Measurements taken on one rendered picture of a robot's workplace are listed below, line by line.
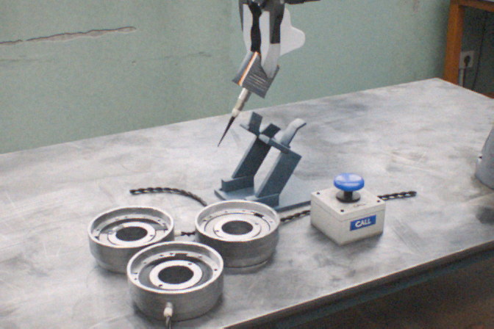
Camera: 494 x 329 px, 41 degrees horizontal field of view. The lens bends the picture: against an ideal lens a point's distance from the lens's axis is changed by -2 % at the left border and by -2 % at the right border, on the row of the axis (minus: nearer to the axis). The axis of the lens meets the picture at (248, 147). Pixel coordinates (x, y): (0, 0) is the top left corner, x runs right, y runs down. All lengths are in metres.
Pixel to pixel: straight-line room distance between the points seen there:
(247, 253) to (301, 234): 0.11
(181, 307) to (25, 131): 1.76
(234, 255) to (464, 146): 0.54
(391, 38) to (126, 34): 1.18
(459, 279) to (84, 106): 1.55
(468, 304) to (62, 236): 0.70
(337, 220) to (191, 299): 0.23
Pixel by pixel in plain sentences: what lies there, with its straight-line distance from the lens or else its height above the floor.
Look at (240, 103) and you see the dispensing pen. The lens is 0.90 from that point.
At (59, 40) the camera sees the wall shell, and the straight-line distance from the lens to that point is 2.36.
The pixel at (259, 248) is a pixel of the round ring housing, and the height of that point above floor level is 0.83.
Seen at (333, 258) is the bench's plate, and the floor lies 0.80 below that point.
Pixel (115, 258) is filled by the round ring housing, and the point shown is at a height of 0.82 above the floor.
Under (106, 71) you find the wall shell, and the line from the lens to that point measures 2.42.
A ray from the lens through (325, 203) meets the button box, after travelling 0.87.
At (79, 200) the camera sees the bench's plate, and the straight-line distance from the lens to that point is 1.00.
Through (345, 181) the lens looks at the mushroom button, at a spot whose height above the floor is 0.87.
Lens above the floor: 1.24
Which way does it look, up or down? 22 degrees down
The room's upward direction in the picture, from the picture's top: 1 degrees counter-clockwise
